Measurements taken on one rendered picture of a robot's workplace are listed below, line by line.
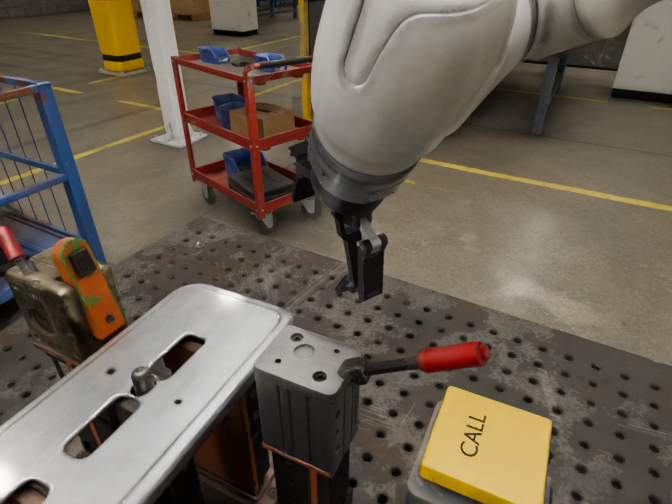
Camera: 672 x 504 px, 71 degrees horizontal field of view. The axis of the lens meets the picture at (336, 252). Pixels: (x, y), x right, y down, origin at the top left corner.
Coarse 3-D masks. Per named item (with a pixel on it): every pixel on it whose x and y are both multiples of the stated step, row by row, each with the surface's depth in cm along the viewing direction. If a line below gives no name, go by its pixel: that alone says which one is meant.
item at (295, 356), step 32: (288, 352) 45; (320, 352) 45; (352, 352) 45; (256, 384) 45; (288, 384) 42; (320, 384) 42; (288, 416) 45; (320, 416) 43; (352, 416) 48; (288, 448) 48; (320, 448) 45; (288, 480) 52; (320, 480) 49
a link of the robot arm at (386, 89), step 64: (384, 0) 22; (448, 0) 21; (512, 0) 22; (320, 64) 27; (384, 64) 23; (448, 64) 23; (512, 64) 30; (320, 128) 32; (384, 128) 27; (448, 128) 29
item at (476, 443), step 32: (448, 416) 27; (480, 416) 27; (512, 416) 27; (448, 448) 25; (480, 448) 25; (512, 448) 25; (544, 448) 25; (448, 480) 24; (480, 480) 23; (512, 480) 23; (544, 480) 23
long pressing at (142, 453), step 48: (192, 288) 64; (144, 336) 56; (240, 336) 56; (96, 384) 49; (192, 384) 49; (240, 384) 49; (0, 432) 45; (48, 432) 44; (144, 432) 44; (192, 432) 44; (0, 480) 40; (48, 480) 40; (96, 480) 40; (144, 480) 40
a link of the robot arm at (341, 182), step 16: (320, 144) 35; (320, 160) 36; (320, 176) 38; (336, 176) 36; (352, 176) 35; (368, 176) 34; (384, 176) 34; (400, 176) 35; (336, 192) 38; (352, 192) 37; (368, 192) 37; (384, 192) 39
